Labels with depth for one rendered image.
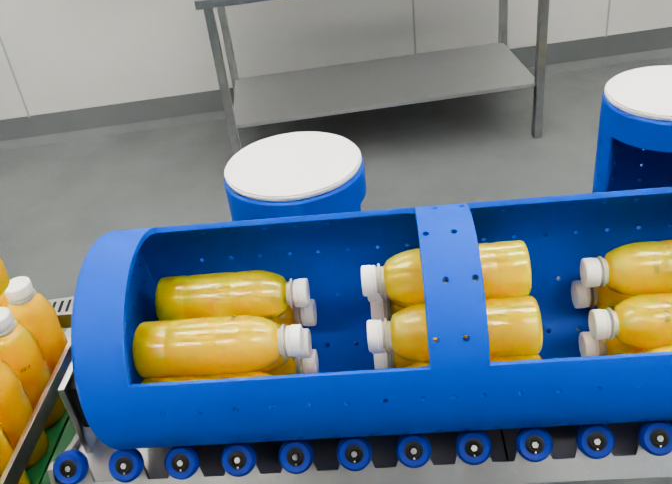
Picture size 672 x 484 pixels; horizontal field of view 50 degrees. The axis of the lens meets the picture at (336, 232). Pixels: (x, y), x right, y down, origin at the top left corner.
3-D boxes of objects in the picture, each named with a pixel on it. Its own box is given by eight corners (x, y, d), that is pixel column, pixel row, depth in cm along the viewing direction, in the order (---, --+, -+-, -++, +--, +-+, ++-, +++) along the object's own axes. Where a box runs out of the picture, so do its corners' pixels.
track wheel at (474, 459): (490, 428, 90) (488, 425, 92) (454, 430, 90) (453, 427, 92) (494, 465, 89) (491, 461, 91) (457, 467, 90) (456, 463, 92)
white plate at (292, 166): (300, 211, 128) (301, 216, 129) (388, 146, 146) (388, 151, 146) (195, 176, 144) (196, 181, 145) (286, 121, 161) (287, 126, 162)
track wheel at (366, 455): (370, 435, 91) (371, 432, 93) (334, 437, 91) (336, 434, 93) (373, 471, 90) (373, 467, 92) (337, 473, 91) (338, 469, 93)
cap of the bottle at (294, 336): (290, 348, 91) (305, 347, 91) (287, 362, 87) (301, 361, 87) (287, 320, 90) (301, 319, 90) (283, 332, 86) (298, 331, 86)
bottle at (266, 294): (151, 315, 94) (291, 306, 93) (156, 267, 98) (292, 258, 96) (168, 335, 100) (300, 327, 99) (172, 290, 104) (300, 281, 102)
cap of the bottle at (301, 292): (292, 300, 95) (305, 299, 95) (292, 273, 97) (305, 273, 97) (296, 312, 98) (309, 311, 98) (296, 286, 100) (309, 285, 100)
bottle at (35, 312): (87, 365, 121) (51, 277, 110) (71, 396, 115) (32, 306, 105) (47, 366, 121) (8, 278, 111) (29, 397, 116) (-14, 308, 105)
